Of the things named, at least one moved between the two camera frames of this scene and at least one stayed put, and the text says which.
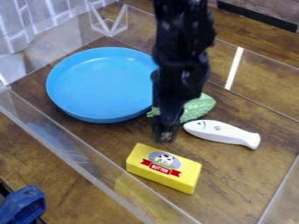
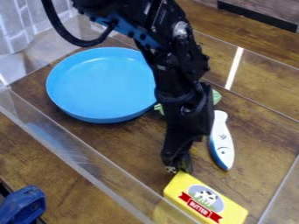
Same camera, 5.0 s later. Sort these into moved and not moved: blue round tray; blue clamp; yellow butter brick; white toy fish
Moved: yellow butter brick; white toy fish
Not moved: blue clamp; blue round tray
